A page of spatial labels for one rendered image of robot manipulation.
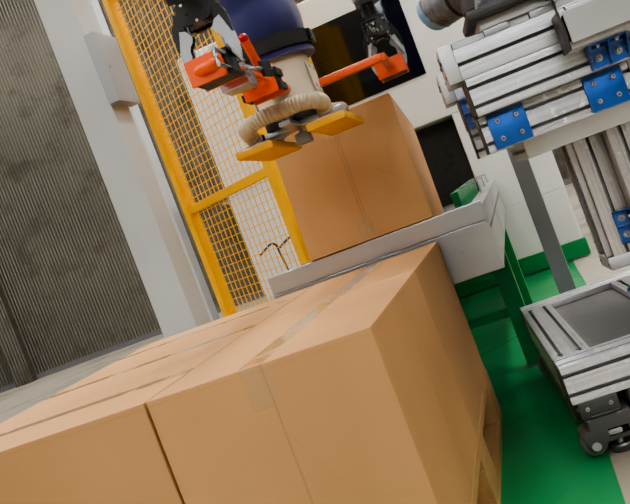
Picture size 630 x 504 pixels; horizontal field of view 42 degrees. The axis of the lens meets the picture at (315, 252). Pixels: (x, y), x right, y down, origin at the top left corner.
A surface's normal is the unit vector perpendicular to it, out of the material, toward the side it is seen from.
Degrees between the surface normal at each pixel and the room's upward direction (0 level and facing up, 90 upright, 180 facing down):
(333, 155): 83
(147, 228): 90
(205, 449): 90
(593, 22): 90
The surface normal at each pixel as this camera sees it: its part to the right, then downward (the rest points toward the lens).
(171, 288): -0.23, 0.12
